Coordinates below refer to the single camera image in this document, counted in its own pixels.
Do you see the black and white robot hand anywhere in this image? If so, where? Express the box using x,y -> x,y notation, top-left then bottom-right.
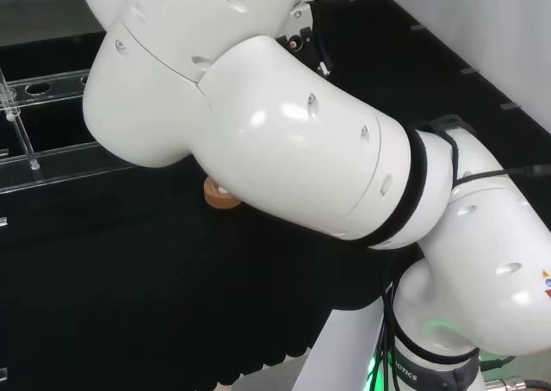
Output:
277,1 -> 336,78

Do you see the clear acrylic funnel stand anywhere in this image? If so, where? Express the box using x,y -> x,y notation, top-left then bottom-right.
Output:
0,66 -> 133,196

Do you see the black bench cloth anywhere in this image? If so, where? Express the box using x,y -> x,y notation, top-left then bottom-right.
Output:
0,0 -> 551,391

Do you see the brown cork ring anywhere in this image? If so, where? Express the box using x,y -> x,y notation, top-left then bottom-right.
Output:
202,177 -> 242,212

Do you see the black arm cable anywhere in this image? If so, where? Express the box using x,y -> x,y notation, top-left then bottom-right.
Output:
451,164 -> 551,184
375,274 -> 401,391

